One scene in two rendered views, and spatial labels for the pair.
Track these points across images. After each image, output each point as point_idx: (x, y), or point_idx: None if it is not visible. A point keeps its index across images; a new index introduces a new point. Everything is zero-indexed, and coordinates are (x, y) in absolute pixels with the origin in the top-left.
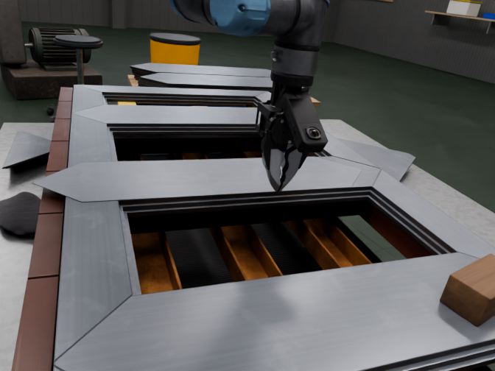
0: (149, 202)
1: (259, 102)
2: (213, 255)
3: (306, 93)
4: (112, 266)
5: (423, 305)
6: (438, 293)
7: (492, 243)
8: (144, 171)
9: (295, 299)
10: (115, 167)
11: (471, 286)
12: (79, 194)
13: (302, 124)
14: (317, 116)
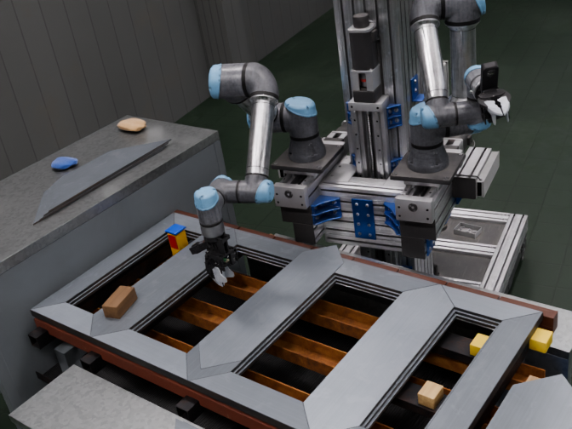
0: None
1: (234, 247)
2: (305, 384)
3: (205, 241)
4: (254, 245)
5: (143, 293)
6: (138, 301)
7: (99, 415)
8: (311, 277)
9: (188, 270)
10: (325, 270)
11: (126, 286)
12: (309, 252)
13: (201, 241)
14: (197, 245)
